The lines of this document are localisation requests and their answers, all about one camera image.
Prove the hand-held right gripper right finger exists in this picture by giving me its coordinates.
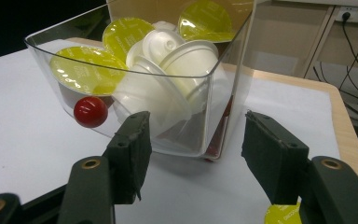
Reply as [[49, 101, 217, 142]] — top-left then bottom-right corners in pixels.
[[241, 111, 310, 205]]

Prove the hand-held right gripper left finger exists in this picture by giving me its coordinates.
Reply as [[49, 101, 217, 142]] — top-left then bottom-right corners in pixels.
[[103, 111, 153, 205]]

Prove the single yellow-green lidded coffee capsule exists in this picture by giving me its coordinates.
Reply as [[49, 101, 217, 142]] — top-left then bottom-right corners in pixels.
[[264, 202, 302, 224]]

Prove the clear drawer with red knob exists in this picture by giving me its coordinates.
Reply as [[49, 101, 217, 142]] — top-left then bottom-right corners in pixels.
[[24, 0, 257, 161]]

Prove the pile of yellow-green lidded capsules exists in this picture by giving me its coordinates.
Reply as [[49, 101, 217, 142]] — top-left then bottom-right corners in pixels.
[[49, 0, 235, 141]]

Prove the white table mat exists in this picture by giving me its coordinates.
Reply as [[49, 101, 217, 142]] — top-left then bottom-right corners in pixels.
[[0, 38, 341, 224]]

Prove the white metal stand leg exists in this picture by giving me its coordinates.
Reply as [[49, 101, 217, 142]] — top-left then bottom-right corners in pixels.
[[302, 5, 337, 79]]

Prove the white power strip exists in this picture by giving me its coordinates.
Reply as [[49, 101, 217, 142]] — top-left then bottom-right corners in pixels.
[[335, 6, 358, 24]]

